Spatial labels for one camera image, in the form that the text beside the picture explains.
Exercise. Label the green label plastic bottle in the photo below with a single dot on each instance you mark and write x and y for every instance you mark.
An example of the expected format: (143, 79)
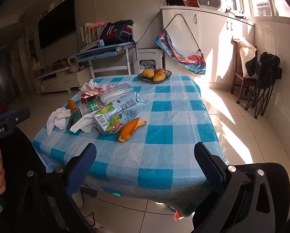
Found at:
(89, 108)

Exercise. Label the dark fruit bowl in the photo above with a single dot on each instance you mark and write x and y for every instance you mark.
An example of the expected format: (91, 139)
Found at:
(145, 79)

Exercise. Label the crushed clear plastic bottle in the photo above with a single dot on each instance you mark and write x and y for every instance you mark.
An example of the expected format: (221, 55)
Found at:
(115, 93)

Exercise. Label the large mango peel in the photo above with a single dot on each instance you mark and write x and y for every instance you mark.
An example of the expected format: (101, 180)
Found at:
(129, 129)

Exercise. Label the red snack packet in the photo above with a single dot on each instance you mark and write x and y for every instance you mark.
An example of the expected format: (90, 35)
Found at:
(90, 95)

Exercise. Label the blue study desk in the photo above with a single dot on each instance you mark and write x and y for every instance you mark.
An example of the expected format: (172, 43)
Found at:
(101, 53)

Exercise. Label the white floor appliance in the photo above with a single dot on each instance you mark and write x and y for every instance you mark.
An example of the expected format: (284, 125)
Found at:
(149, 58)

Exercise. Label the blue checked tablecloth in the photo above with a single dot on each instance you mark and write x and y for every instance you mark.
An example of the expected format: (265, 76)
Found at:
(164, 126)

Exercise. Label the black folding chair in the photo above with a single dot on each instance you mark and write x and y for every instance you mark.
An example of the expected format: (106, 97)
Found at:
(268, 68)

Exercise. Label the white cabinet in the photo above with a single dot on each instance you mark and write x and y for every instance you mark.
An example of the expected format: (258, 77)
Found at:
(212, 41)

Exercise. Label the dark green wrapper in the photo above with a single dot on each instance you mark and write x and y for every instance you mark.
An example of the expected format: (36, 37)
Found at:
(73, 121)

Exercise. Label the colourful printed hanging bag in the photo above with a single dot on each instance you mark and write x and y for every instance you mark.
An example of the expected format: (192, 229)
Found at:
(183, 58)

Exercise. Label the large white tissue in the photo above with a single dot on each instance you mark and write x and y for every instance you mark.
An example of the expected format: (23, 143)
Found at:
(84, 123)

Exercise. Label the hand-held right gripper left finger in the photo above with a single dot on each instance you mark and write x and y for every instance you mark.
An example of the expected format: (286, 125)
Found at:
(83, 167)

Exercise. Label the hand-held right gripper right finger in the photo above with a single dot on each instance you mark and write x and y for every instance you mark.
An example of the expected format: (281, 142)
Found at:
(208, 166)

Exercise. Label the row of books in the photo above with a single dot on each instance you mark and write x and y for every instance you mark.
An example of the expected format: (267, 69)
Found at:
(90, 34)

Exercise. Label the black wall television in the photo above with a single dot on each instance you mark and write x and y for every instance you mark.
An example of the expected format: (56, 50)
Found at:
(57, 21)

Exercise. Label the small mango peel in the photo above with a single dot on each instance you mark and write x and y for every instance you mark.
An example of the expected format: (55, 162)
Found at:
(72, 105)

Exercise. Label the black shoes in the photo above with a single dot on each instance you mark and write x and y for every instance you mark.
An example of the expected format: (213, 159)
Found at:
(175, 2)

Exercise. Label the green printed drink carton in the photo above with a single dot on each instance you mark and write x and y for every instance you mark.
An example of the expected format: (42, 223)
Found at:
(125, 111)

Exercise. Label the cream television cabinet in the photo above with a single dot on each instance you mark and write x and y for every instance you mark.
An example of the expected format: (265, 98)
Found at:
(62, 80)

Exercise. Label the wooden chair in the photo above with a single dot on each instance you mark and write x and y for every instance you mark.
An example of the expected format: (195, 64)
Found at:
(237, 77)

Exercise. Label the pink plush toy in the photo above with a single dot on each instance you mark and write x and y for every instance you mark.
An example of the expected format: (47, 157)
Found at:
(98, 24)

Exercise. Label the colourful box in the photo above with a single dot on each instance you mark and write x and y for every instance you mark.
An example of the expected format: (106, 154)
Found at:
(192, 1)

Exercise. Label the navy red backpack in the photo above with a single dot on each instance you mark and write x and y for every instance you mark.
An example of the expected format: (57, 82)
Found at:
(117, 32)

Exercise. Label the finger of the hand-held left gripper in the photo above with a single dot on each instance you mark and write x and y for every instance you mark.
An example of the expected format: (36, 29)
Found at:
(20, 116)
(3, 115)

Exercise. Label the pink white wrapper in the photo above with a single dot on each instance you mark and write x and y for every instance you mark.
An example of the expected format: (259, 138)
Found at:
(108, 87)

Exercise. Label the pink kettlebell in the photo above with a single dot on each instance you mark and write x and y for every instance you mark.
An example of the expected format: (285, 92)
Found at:
(74, 66)

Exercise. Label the white pillow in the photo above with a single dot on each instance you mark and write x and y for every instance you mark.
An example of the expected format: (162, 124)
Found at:
(245, 55)

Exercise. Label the brownish mango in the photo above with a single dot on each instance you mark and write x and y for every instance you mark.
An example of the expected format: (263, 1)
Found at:
(159, 71)

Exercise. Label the yellow mango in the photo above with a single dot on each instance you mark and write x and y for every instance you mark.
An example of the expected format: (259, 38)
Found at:
(148, 73)
(159, 77)

